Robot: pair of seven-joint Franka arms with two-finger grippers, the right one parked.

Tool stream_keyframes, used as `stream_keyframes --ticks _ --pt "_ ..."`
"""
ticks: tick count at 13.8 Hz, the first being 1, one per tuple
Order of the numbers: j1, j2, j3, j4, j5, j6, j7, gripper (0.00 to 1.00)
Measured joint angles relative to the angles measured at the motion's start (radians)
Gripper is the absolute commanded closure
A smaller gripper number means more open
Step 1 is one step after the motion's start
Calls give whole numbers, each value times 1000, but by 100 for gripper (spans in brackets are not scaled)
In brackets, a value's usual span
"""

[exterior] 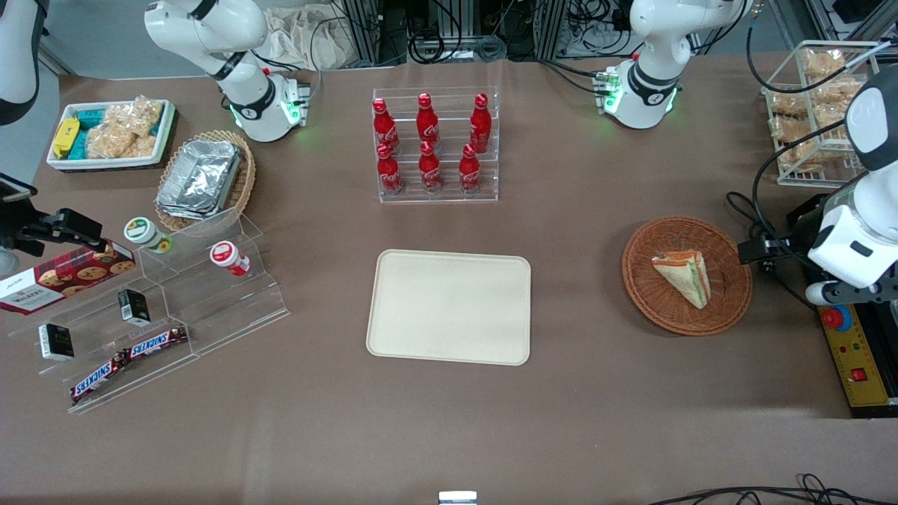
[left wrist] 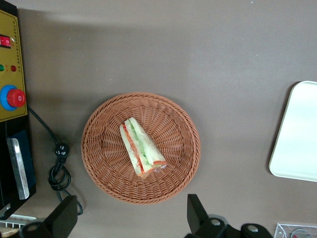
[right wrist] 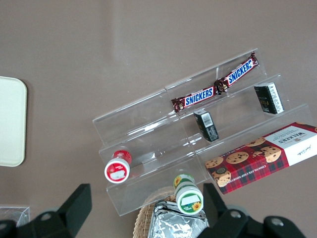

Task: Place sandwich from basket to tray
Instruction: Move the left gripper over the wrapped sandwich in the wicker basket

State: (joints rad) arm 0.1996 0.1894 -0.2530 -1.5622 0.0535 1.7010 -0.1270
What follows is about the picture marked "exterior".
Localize wrapped triangle sandwich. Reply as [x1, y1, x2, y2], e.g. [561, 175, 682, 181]
[651, 250, 712, 311]

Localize round brown wicker basket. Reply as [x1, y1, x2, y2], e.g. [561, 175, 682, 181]
[621, 215, 753, 337]

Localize oval wicker basket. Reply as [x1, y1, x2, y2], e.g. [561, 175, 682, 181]
[155, 129, 257, 233]

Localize beige rectangular tray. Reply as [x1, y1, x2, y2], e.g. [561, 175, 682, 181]
[366, 248, 532, 367]

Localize red tartan cookie box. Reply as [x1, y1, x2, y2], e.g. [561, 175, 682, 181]
[0, 240, 137, 316]

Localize green lid white jar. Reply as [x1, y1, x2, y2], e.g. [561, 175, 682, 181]
[124, 217, 175, 254]

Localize clear bag of rice crackers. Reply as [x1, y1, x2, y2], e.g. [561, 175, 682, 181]
[86, 123, 156, 160]
[104, 97, 164, 137]

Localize yellow snack packet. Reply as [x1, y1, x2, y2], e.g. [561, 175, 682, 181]
[52, 117, 80, 159]

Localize small black box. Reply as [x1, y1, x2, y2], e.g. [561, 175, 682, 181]
[117, 288, 151, 327]
[38, 323, 75, 362]

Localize bagged cracker snack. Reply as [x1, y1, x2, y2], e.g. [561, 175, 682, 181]
[770, 116, 860, 173]
[802, 48, 847, 79]
[770, 76, 865, 119]

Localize clear acrylic step shelf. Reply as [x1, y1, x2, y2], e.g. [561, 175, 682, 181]
[6, 272, 203, 415]
[135, 206, 291, 356]

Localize yellow panel control box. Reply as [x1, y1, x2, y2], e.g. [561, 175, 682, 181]
[817, 300, 898, 419]

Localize white rectangular snack bin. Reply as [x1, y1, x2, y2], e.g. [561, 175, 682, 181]
[46, 99, 177, 171]

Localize aluminium foil container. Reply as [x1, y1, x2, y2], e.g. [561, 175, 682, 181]
[155, 140, 243, 220]

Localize Snickers chocolate bar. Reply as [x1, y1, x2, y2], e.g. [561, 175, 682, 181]
[69, 352, 131, 405]
[124, 325, 189, 361]

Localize red lid white jar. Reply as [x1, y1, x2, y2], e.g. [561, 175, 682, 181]
[209, 240, 251, 277]

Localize beige cloth bag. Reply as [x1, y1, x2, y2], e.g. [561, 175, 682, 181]
[261, 6, 353, 72]

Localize red cola bottle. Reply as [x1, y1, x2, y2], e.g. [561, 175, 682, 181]
[416, 92, 441, 149]
[371, 97, 401, 156]
[458, 143, 483, 194]
[376, 143, 405, 196]
[469, 93, 492, 154]
[418, 140, 444, 194]

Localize clear acrylic bottle rack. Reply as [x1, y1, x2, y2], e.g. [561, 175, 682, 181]
[372, 86, 500, 205]

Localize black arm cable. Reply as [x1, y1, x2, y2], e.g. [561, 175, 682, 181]
[724, 7, 886, 313]

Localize white wire rack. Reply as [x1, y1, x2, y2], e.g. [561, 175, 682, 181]
[762, 40, 882, 188]

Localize black cable bundle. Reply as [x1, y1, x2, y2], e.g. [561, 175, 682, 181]
[644, 473, 898, 505]

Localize black base cables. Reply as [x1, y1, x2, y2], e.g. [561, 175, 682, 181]
[537, 56, 612, 97]

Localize aluminium profile frame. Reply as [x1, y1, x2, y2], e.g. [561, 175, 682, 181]
[335, 0, 636, 67]

